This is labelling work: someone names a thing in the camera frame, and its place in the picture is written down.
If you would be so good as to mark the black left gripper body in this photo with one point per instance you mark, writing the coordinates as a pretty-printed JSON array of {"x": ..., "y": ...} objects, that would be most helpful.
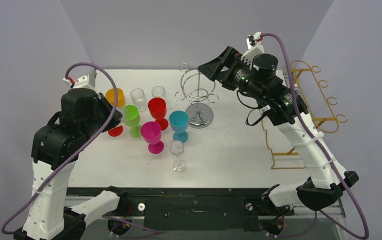
[{"x": 104, "y": 113}]

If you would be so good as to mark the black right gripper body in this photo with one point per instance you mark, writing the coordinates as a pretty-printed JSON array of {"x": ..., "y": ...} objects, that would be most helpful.
[{"x": 230, "y": 69}]

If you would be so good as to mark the yellow plastic wine glass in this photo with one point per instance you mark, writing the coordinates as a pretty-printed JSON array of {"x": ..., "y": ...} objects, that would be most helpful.
[{"x": 116, "y": 97}]

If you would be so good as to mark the chrome spiral glass rack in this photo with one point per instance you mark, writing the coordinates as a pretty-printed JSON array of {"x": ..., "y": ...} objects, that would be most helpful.
[{"x": 200, "y": 113}]

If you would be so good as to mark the red plastic wine glass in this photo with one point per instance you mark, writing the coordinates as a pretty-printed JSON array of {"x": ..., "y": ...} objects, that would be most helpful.
[{"x": 116, "y": 131}]

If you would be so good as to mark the green plastic wine glass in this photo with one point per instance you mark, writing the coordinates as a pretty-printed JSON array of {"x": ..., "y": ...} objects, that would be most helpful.
[{"x": 132, "y": 119}]

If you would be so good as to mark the pink plastic wine glass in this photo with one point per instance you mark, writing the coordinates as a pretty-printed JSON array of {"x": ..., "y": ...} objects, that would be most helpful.
[{"x": 151, "y": 133}]

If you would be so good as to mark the blue plastic wine glass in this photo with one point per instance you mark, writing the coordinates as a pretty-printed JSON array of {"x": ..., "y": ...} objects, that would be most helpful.
[{"x": 179, "y": 122}]

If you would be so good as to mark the patterned clear glass goblet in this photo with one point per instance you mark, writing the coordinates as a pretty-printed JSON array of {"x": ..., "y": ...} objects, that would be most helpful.
[{"x": 159, "y": 92}]

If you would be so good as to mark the clear stemmed wine glass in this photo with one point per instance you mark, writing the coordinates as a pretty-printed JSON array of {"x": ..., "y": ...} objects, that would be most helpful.
[{"x": 177, "y": 149}]

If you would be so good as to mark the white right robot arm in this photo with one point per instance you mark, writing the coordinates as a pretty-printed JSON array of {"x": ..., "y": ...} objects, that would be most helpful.
[{"x": 328, "y": 179}]

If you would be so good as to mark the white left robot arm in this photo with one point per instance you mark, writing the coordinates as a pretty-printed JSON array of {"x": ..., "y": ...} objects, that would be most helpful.
[{"x": 55, "y": 149}]

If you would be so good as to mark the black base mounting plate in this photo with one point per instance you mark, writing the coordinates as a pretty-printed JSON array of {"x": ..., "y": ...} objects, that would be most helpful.
[{"x": 200, "y": 209}]

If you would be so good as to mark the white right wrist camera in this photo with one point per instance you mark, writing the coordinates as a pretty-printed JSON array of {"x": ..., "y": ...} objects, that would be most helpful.
[{"x": 254, "y": 48}]

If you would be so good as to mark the gold wire glass rack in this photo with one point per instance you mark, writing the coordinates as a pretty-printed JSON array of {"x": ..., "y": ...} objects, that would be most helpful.
[{"x": 282, "y": 153}]

